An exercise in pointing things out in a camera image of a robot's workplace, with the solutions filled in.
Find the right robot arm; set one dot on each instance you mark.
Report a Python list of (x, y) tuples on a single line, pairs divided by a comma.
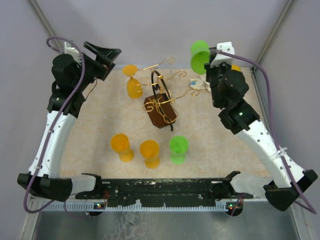
[(287, 179)]

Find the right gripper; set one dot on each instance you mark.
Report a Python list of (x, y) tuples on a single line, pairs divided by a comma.
[(209, 69)]

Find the yellow goblet front middle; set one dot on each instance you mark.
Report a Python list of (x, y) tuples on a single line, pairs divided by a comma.
[(149, 150)]

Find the green goblet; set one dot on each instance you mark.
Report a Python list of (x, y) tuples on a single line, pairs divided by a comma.
[(200, 55), (178, 146)]

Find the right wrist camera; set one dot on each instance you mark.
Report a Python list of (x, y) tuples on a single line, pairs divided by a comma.
[(221, 54)]

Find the green goblet front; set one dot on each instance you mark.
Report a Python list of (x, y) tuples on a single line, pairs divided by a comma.
[(178, 146)]

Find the yellow floral cloth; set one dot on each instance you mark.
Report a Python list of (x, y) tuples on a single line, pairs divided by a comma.
[(199, 83)]

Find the yellow goblet front left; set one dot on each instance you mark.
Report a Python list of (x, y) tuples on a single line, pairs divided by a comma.
[(120, 144)]

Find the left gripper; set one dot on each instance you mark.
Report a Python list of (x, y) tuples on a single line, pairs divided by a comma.
[(105, 58)]

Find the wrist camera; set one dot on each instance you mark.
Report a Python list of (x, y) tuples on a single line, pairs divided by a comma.
[(71, 50), (221, 54)]

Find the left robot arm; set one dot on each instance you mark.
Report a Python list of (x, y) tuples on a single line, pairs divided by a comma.
[(72, 73)]

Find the yellow plastic goblet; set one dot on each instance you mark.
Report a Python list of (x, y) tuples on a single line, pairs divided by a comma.
[(133, 86)]

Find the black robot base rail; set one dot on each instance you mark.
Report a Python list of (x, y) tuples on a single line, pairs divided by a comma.
[(159, 192)]

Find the gold wire wine glass rack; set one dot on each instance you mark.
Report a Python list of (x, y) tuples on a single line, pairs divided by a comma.
[(159, 106)]

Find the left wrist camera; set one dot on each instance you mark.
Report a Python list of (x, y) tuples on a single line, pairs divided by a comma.
[(71, 50)]

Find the clear wine glass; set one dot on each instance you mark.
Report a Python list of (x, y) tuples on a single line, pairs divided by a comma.
[(171, 74)]

